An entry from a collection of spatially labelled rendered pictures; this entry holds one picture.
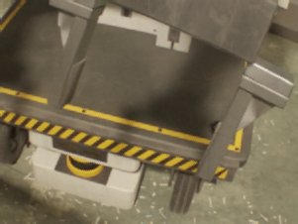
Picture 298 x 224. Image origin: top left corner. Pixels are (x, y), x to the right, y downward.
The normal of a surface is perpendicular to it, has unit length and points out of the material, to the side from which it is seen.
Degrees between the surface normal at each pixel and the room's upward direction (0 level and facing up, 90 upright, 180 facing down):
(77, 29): 66
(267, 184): 0
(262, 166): 0
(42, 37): 0
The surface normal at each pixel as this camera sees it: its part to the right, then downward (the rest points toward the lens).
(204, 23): -0.25, 0.31
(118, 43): 0.12, -0.69
